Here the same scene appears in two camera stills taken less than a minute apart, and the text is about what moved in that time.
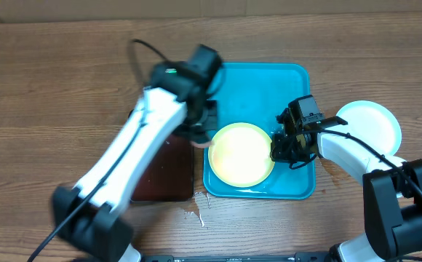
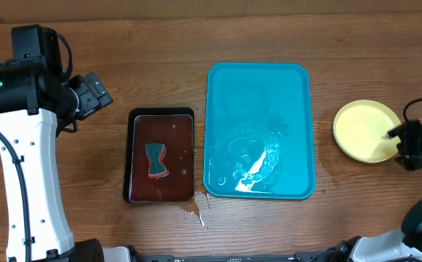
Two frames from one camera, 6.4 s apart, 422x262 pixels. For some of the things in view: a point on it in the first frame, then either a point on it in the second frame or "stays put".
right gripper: (281, 146) → (413, 142)
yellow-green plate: (241, 155) → (359, 128)
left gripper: (207, 130) → (94, 97)
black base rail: (300, 257) stays put
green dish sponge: (202, 145) → (154, 151)
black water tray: (167, 173) stays put
